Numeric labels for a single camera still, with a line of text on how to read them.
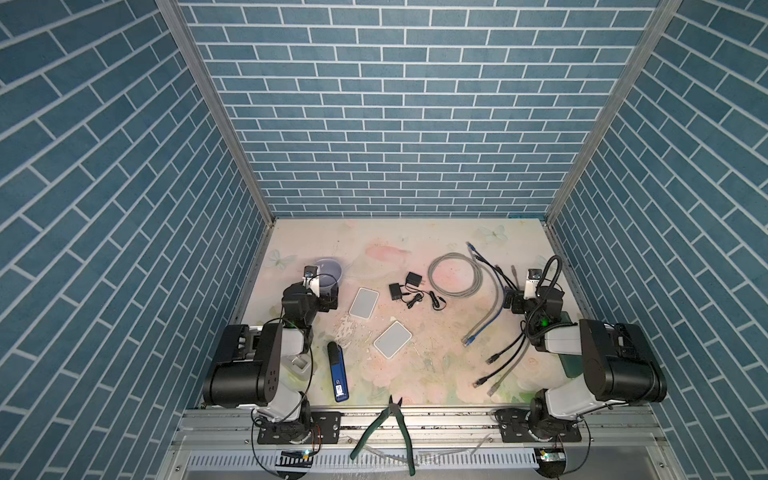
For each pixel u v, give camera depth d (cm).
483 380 81
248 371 44
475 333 90
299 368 79
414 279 102
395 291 99
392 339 87
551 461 74
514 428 73
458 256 109
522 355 87
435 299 96
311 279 79
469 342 89
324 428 74
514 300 88
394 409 77
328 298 87
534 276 82
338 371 80
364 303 95
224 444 72
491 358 85
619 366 45
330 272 99
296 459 72
